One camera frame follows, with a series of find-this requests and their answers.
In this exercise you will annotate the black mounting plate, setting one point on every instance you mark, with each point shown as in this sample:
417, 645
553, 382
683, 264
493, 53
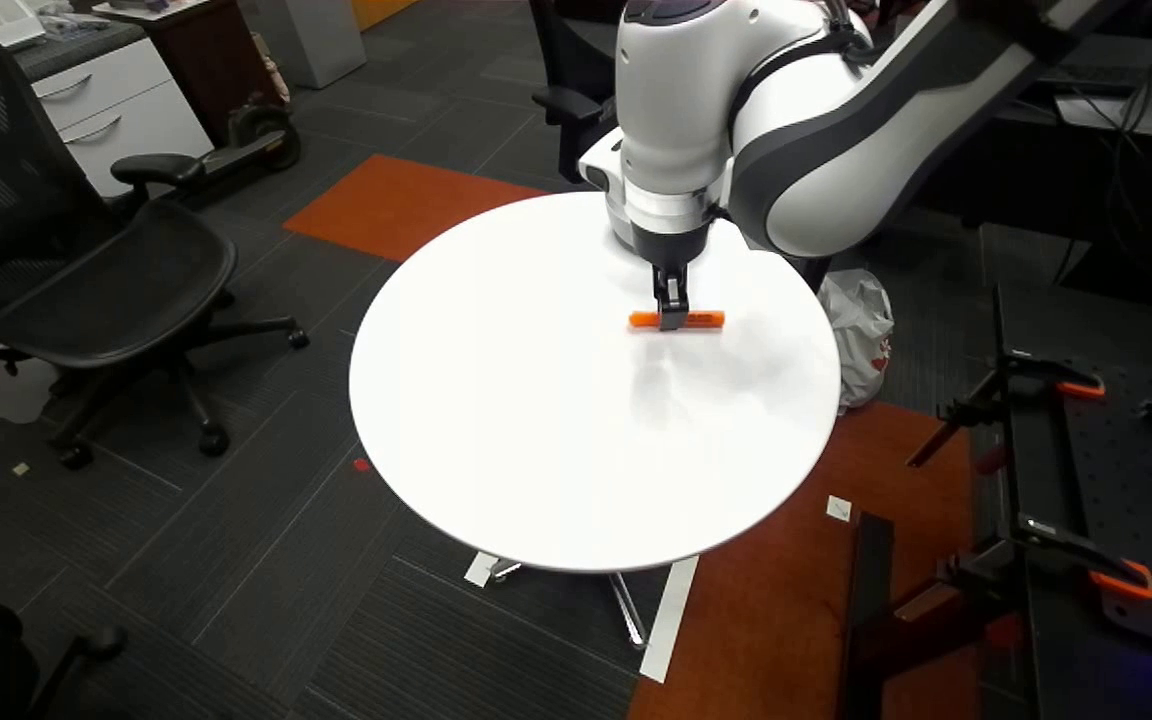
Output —
1142, 532

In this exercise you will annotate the white drawer cabinet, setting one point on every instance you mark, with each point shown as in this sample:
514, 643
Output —
111, 115

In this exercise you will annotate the dark brown wooden desk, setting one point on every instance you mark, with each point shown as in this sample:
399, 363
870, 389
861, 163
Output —
216, 63

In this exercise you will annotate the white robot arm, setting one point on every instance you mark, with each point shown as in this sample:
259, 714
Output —
683, 95

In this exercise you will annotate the black mesh office chair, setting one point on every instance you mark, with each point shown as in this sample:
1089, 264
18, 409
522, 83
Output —
111, 284

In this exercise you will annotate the orange marker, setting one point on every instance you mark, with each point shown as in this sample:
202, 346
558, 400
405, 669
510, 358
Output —
696, 321

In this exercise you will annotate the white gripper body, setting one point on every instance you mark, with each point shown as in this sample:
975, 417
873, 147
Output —
671, 243

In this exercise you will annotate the small white paper scrap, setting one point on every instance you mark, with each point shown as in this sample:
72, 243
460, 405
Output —
842, 508

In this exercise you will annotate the black metal stand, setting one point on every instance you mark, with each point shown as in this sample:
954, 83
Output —
1048, 463

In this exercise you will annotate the grey bin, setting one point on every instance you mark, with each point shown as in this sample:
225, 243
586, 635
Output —
311, 36

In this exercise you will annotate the translucent white plastic bag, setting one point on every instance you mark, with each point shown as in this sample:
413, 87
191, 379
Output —
857, 335

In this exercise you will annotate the white table base legs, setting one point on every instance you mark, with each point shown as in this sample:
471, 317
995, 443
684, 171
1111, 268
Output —
675, 624

